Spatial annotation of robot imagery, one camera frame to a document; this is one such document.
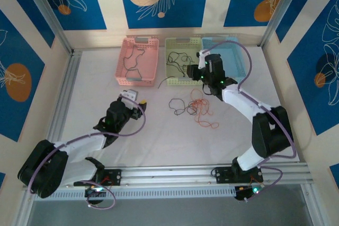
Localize thin dark green cable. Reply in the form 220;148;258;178
185;101;200;116

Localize aluminium table edge rail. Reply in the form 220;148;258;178
43;50;82;144

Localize wide aluminium mounting rail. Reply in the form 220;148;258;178
22;162;316;191

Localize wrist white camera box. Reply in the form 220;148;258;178
197;49;212;69
119;89;140;110

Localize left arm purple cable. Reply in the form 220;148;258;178
28;103;147;210

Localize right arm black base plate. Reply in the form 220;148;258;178
213;166;264;184

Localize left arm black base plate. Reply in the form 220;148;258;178
73;168;122;187

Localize thin orange cable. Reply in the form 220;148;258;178
190;89;220;130

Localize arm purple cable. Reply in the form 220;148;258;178
209;40;297;203
28;103;147;210

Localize grey slotted cable duct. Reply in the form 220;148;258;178
34;185;237;202

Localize pink perforated plastic basket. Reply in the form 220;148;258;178
115;35;160;88

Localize black controller board green light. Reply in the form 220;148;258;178
84;186;108;205
234;183;263;202

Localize aluminium frame post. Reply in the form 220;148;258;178
300;183;323;226
20;0;74;55
12;191;37;226
258;0;301;48

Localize blue perforated plastic basket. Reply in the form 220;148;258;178
201;36;248;86

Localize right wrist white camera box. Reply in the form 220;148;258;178
197;49;212;69

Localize green perforated plastic basket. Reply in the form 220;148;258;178
164;37;207;86

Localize thin dark grey cable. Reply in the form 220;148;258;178
131;47;147;65
123;45;144;82

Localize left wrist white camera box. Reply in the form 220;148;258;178
119;89;140;110

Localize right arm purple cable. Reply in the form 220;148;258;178
209;40;297;203

